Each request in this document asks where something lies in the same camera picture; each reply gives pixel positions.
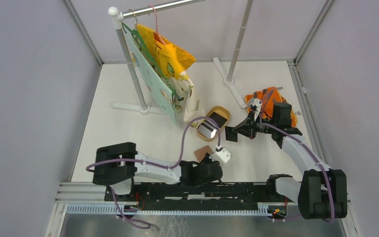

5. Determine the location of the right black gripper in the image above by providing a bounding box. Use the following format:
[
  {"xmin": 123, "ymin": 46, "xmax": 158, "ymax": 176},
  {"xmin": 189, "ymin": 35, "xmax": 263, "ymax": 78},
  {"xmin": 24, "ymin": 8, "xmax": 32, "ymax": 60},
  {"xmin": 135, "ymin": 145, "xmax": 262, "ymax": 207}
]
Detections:
[{"xmin": 232, "ymin": 111, "xmax": 276, "ymax": 140}]

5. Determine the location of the black credit card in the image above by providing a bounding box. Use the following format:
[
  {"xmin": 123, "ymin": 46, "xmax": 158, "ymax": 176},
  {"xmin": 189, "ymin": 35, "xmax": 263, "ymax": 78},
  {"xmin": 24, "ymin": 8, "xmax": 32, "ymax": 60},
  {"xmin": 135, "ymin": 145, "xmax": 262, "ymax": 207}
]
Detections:
[{"xmin": 225, "ymin": 126, "xmax": 238, "ymax": 142}]

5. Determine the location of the white black-striped credit card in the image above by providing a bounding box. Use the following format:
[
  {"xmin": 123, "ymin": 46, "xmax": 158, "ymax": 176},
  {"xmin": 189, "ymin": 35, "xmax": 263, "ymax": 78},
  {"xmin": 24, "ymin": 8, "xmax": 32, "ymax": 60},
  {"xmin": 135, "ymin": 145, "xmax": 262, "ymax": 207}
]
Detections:
[{"xmin": 197, "ymin": 119, "xmax": 218, "ymax": 139}]

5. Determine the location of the yellow oval tray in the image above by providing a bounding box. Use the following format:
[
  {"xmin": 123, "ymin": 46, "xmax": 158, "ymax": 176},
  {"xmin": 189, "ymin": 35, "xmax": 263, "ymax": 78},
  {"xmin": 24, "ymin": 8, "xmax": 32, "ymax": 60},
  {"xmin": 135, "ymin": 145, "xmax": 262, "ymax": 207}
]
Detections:
[{"xmin": 197, "ymin": 106, "xmax": 231, "ymax": 142}]

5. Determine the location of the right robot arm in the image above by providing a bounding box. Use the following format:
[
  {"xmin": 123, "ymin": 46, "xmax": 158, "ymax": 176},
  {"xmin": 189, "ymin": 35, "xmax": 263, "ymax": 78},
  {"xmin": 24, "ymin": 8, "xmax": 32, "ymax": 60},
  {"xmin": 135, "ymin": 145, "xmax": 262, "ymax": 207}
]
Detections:
[{"xmin": 226, "ymin": 102, "xmax": 348, "ymax": 222}]

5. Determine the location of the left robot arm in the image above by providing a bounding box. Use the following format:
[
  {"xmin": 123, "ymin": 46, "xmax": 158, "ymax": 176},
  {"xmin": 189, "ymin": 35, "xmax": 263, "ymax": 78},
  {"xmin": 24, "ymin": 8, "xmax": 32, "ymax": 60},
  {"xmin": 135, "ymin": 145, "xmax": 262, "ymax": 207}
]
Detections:
[{"xmin": 86, "ymin": 142, "xmax": 232, "ymax": 201}]

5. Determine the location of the cream printed garment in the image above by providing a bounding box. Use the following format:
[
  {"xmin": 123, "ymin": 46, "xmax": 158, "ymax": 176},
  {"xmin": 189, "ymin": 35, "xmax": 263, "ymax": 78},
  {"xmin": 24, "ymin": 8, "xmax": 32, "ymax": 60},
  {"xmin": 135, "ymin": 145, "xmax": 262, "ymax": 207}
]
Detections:
[{"xmin": 171, "ymin": 71, "xmax": 206, "ymax": 128}]

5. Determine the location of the light green printed garment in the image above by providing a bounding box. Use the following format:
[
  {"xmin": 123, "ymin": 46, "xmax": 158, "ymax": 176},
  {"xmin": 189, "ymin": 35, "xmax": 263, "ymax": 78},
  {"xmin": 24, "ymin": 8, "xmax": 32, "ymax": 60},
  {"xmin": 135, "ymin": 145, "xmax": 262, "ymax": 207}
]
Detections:
[{"xmin": 122, "ymin": 26, "xmax": 177, "ymax": 124}]

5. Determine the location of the yellow garment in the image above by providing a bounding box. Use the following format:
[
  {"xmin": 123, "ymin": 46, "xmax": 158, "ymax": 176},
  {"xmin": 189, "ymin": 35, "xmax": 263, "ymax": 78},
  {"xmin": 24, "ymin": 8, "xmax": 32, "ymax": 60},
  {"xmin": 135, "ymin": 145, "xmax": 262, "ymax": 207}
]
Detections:
[{"xmin": 137, "ymin": 24, "xmax": 196, "ymax": 81}]

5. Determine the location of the pink clothes hanger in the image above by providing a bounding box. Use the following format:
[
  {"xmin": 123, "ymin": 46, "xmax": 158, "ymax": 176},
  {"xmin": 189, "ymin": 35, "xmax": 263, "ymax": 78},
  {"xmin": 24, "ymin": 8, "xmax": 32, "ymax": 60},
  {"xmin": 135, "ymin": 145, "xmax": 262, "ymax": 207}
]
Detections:
[{"xmin": 148, "ymin": 4, "xmax": 166, "ymax": 45}]

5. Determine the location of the green clothes hanger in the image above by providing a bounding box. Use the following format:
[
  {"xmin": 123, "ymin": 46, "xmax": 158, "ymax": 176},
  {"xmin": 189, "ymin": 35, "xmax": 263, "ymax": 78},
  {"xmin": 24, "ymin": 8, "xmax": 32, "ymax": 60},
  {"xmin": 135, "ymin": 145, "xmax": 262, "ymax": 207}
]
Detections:
[{"xmin": 121, "ymin": 23, "xmax": 180, "ymax": 102}]

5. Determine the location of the white metal clothes rack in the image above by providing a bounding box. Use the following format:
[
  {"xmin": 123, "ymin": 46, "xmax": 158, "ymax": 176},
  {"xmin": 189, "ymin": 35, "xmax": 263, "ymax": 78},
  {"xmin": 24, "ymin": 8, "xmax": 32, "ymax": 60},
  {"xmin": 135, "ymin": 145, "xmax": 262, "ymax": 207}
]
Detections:
[{"xmin": 108, "ymin": 0, "xmax": 253, "ymax": 115}]

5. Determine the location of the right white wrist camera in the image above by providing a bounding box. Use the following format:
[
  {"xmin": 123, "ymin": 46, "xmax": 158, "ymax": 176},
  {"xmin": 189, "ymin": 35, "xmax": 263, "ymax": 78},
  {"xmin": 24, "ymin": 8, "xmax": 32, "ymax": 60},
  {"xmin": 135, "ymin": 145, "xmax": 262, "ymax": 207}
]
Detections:
[{"xmin": 247, "ymin": 98, "xmax": 262, "ymax": 111}]

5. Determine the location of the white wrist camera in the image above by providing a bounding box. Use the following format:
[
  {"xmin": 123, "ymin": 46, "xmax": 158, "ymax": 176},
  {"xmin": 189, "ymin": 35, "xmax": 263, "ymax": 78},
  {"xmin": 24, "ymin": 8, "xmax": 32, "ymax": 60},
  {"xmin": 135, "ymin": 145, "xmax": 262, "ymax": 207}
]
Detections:
[
  {"xmin": 247, "ymin": 98, "xmax": 262, "ymax": 111},
  {"xmin": 210, "ymin": 147, "xmax": 232, "ymax": 166}
]

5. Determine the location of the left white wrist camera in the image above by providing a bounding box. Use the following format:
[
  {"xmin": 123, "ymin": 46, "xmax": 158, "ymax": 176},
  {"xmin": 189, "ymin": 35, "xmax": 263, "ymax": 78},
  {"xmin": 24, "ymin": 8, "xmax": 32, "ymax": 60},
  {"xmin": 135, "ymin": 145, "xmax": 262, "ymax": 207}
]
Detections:
[{"xmin": 210, "ymin": 147, "xmax": 232, "ymax": 166}]

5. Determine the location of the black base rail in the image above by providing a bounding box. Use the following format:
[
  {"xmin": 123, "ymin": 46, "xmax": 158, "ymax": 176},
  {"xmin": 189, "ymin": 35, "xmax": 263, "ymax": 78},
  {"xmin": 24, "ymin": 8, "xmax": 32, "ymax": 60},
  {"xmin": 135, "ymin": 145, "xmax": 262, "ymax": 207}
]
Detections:
[{"xmin": 116, "ymin": 182, "xmax": 295, "ymax": 211}]

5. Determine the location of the white perforated cable tray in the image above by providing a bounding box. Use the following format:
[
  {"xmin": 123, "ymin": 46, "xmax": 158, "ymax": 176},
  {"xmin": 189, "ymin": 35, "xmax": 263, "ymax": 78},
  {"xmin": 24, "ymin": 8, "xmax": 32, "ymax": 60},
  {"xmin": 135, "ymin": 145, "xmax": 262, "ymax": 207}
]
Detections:
[{"xmin": 66, "ymin": 203, "xmax": 271, "ymax": 217}]

